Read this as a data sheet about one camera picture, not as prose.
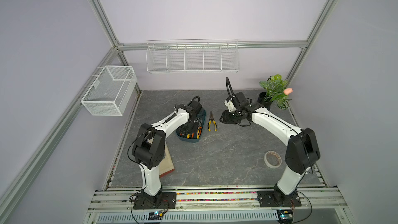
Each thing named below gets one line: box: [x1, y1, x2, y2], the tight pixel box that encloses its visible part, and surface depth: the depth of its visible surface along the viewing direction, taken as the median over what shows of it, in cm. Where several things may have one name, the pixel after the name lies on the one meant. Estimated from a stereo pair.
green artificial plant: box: [258, 73, 292, 110], surface depth 88 cm
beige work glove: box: [158, 141, 175, 178], surface depth 86 cm
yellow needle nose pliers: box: [207, 110, 218, 132], surface depth 104 cm
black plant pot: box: [257, 91, 273, 111], surface depth 98 cm
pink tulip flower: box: [283, 87, 294, 95], surface depth 83 cm
